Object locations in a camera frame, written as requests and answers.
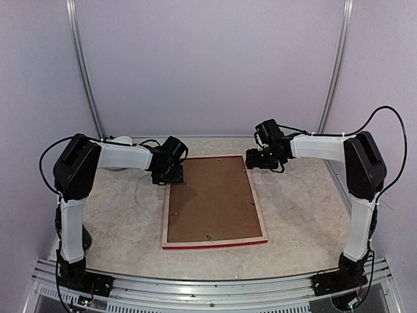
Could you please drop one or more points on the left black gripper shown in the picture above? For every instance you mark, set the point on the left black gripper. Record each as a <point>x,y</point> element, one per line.
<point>178,177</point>

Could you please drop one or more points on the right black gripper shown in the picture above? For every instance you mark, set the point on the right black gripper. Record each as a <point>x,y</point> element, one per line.
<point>252,160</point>

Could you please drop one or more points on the brown cardboard backing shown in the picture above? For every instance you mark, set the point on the brown cardboard backing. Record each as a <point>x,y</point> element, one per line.
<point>211,199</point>

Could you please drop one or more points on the wooden red picture frame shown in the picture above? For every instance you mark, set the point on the wooden red picture frame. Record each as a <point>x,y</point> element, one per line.
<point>166,228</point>

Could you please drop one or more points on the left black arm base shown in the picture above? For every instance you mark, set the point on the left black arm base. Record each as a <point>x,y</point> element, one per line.
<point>75,276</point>

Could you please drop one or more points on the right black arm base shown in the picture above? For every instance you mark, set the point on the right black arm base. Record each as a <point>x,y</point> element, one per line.
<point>350,274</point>

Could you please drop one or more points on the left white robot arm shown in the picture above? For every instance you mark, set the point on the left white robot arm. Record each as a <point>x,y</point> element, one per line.
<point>75,171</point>

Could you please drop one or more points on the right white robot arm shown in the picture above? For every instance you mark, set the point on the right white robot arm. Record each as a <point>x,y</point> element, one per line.
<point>365,172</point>

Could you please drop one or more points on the orange white bowl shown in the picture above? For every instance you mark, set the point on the orange white bowl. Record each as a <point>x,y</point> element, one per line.
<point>124,140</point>

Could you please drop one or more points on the black cylindrical cup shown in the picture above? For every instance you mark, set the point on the black cylindrical cup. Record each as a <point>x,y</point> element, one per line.
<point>86,239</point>

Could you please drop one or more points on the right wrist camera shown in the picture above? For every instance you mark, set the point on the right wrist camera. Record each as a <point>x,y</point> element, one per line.
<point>268,134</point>

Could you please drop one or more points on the aluminium front rail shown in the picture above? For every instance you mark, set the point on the aluminium front rail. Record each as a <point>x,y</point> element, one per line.
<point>144,294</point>

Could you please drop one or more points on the right aluminium post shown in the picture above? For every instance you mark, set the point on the right aluminium post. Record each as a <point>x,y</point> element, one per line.
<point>337,68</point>

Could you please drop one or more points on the aluminium post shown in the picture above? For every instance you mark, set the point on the aluminium post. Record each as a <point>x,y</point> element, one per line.
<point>337,68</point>
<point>75,34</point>

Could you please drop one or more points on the left aluminium post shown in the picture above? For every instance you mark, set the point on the left aluminium post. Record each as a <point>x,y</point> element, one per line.
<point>75,34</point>

